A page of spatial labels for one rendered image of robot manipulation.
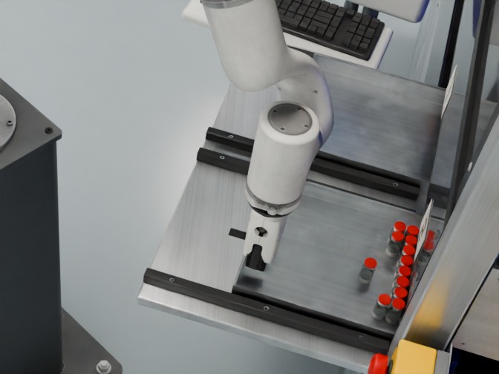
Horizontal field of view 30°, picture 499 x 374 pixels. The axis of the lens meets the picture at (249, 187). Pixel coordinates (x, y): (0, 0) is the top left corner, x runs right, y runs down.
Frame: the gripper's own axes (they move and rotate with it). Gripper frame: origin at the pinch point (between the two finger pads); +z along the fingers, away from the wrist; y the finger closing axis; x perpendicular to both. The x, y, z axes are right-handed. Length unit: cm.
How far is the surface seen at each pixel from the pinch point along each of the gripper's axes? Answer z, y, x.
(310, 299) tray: 4.1, -1.7, -10.1
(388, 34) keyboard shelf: 12, 81, -11
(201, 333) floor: 92, 42, 13
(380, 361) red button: -9.2, -18.0, -21.2
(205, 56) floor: 92, 148, 44
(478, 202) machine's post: -38.7, -12.3, -24.9
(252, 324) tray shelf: 4.3, -9.5, -2.3
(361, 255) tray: 4.1, 10.1, -16.3
